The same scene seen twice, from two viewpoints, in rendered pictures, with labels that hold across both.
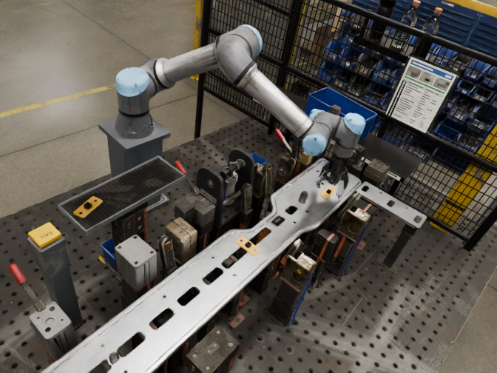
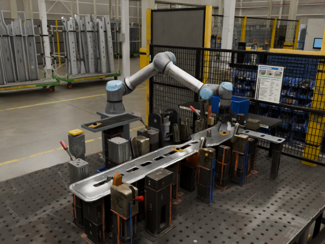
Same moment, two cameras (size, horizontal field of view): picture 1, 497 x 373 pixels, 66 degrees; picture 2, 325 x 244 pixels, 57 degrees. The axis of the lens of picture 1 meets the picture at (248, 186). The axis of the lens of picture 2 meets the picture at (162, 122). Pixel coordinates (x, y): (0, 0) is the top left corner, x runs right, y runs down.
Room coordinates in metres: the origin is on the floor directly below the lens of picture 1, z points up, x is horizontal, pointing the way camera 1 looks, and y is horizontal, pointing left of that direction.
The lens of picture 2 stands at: (-0.84, -0.23, 1.71)
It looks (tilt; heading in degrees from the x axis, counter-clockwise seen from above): 17 degrees down; 10
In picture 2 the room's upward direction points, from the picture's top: 1 degrees clockwise
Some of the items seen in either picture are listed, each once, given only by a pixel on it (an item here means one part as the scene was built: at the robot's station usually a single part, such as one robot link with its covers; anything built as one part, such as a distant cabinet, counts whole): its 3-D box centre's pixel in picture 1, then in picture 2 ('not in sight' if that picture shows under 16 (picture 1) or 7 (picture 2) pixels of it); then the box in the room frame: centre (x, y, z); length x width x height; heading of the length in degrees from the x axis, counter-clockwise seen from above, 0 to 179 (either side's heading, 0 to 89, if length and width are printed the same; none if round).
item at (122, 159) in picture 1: (136, 166); (115, 136); (1.25, 0.50, 0.90); 0.21 x 0.21 x 0.40; 53
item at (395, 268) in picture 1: (400, 243); (275, 160); (1.17, -0.69, 0.84); 0.11 x 0.06 x 0.29; 58
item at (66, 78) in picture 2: not in sight; (85, 55); (8.09, 3.77, 0.88); 1.91 x 1.01 x 1.76; 145
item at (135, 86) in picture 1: (134, 89); (114, 90); (1.26, 0.49, 1.27); 0.13 x 0.12 x 0.14; 167
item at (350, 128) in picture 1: (350, 130); (226, 90); (1.20, -0.31, 1.31); 0.09 x 0.08 x 0.11; 77
